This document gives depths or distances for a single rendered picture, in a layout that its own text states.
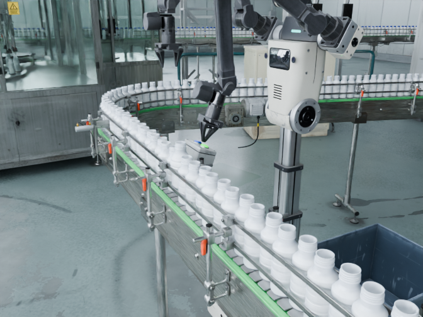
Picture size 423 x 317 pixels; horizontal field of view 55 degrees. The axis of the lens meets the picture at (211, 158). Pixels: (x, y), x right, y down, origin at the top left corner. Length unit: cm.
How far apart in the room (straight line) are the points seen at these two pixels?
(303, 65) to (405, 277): 87
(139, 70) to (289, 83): 498
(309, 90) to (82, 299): 178
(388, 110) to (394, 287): 213
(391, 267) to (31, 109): 366
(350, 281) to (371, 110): 265
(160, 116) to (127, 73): 372
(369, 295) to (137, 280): 212
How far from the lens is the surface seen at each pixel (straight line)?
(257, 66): 532
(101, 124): 216
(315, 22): 155
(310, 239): 90
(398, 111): 350
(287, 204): 198
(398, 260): 146
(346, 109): 327
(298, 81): 174
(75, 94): 443
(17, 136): 445
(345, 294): 82
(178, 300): 256
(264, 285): 102
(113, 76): 647
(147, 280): 273
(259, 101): 288
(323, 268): 84
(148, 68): 662
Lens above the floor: 161
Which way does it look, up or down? 20 degrees down
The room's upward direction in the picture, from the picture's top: straight up
